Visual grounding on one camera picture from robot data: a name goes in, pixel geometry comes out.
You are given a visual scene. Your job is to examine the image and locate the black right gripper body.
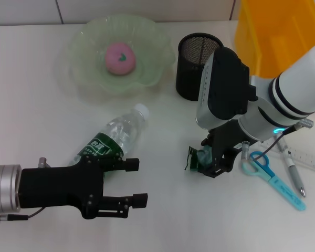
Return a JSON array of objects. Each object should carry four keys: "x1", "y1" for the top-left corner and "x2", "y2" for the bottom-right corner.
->
[{"x1": 206, "y1": 119, "x2": 254, "y2": 161}]

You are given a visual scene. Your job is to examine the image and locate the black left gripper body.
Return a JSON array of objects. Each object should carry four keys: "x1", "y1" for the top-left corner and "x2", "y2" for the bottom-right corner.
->
[{"x1": 19, "y1": 156, "x2": 106, "y2": 220}]

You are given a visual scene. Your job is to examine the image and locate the green plastic wrapper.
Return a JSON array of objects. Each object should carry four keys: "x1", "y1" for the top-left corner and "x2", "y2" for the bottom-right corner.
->
[{"x1": 183, "y1": 145, "x2": 213, "y2": 172}]

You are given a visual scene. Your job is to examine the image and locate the clear green-label water bottle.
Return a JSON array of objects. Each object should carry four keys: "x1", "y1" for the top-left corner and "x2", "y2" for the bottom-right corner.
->
[{"x1": 72, "y1": 103, "x2": 150, "y2": 169}]

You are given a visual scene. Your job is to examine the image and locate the blue teal scissors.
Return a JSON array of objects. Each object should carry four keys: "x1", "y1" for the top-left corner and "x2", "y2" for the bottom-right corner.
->
[{"x1": 240, "y1": 151, "x2": 307, "y2": 212}]

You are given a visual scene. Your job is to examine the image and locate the silver white pen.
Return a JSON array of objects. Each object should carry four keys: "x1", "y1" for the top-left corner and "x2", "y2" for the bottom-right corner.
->
[{"x1": 277, "y1": 136, "x2": 307, "y2": 198}]

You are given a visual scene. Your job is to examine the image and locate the transparent plastic ruler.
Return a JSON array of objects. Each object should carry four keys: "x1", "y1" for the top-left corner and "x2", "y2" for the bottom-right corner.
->
[{"x1": 259, "y1": 140, "x2": 315, "y2": 175}]

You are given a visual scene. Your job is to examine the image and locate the pink toy peach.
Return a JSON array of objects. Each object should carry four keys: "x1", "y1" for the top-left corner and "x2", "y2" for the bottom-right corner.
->
[{"x1": 104, "y1": 43, "x2": 137, "y2": 76}]

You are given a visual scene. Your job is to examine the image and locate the black mesh pen holder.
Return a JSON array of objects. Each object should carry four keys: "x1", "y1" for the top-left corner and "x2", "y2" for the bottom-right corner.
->
[{"x1": 175, "y1": 33, "x2": 224, "y2": 102}]

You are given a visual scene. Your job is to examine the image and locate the green glass fruit plate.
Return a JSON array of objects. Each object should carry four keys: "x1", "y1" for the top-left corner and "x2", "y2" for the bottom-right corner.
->
[{"x1": 68, "y1": 15, "x2": 175, "y2": 97}]

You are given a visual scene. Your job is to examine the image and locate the yellow plastic bin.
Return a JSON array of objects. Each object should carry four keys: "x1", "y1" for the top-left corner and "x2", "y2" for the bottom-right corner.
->
[{"x1": 235, "y1": 0, "x2": 315, "y2": 78}]

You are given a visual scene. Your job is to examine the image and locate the left gripper cable with connector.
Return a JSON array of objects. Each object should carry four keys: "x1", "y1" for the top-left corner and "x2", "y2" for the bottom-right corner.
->
[{"x1": 0, "y1": 156, "x2": 51, "y2": 225}]

